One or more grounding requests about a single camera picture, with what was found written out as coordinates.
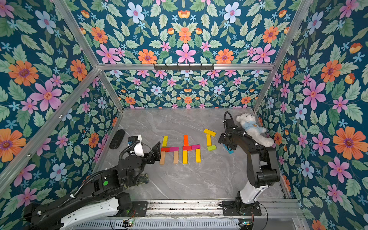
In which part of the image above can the white teddy bear plush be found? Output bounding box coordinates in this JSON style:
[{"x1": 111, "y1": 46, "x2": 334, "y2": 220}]
[{"x1": 236, "y1": 113, "x2": 274, "y2": 147}]

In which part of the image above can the floral fabric pouch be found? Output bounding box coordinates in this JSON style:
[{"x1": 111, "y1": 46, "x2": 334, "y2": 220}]
[{"x1": 137, "y1": 173, "x2": 149, "y2": 186}]

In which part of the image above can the teal block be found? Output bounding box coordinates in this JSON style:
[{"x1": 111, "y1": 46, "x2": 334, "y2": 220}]
[{"x1": 225, "y1": 147, "x2": 234, "y2": 154}]

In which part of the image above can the light green block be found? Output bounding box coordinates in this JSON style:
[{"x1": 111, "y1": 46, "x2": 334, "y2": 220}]
[{"x1": 207, "y1": 145, "x2": 217, "y2": 151}]

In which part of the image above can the small red block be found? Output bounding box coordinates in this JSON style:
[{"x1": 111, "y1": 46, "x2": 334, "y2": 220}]
[{"x1": 161, "y1": 147, "x2": 170, "y2": 152}]

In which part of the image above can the long yellow block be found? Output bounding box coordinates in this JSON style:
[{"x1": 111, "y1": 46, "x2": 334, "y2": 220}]
[{"x1": 162, "y1": 136, "x2": 168, "y2": 147}]

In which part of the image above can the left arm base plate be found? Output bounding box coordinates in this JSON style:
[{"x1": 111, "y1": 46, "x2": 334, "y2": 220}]
[{"x1": 126, "y1": 201, "x2": 148, "y2": 218}]

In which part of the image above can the black oval remote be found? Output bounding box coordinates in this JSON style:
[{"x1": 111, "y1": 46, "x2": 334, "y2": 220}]
[{"x1": 109, "y1": 129, "x2": 126, "y2": 150}]

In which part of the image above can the metal hook rail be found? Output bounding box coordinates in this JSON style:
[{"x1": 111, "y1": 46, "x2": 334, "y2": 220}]
[{"x1": 153, "y1": 64, "x2": 215, "y2": 71}]

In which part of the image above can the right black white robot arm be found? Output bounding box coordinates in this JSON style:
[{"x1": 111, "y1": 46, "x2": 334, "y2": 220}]
[{"x1": 218, "y1": 112, "x2": 281, "y2": 216}]

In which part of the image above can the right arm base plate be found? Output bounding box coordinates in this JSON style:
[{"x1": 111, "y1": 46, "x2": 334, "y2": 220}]
[{"x1": 218, "y1": 200, "x2": 262, "y2": 217}]

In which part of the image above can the natural wood block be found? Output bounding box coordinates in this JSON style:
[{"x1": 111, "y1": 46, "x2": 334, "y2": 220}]
[
  {"x1": 173, "y1": 150, "x2": 179, "y2": 164},
  {"x1": 160, "y1": 151, "x2": 166, "y2": 165}
]

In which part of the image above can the orange block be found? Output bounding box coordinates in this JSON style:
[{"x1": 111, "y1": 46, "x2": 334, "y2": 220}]
[{"x1": 184, "y1": 135, "x2": 189, "y2": 146}]

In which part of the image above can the white vented strip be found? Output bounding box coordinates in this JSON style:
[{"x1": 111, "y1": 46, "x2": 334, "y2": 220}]
[{"x1": 74, "y1": 219, "x2": 240, "y2": 230}]

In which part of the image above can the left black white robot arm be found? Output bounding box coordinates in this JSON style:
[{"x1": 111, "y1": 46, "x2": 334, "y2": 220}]
[{"x1": 23, "y1": 136, "x2": 161, "y2": 230}]

